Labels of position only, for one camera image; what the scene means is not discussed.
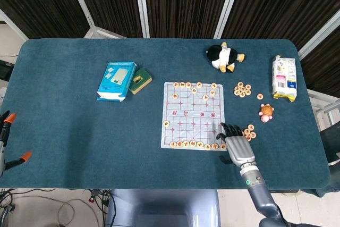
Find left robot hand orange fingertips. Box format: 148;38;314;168
0;111;33;176

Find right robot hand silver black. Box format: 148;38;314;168
215;122;257;168

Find Chinese chess board sheet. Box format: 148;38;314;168
160;81;228;152

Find pink orange turtle toy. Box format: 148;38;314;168
259;103;275;124

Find blue felt table cloth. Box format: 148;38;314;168
0;38;332;198

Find white tissue pack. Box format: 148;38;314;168
271;54;298;103

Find black white penguin plush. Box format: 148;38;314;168
206;41;246;73

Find white metal rack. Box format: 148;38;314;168
308;88;340;132

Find grey robot torso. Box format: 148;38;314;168
105;189;221;227

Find blue cardboard scale box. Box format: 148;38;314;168
96;61;138;103

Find small green box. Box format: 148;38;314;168
128;68;153;95

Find beige floor cable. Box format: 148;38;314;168
0;199;106;227

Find black floor cable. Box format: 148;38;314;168
95;189;117;227

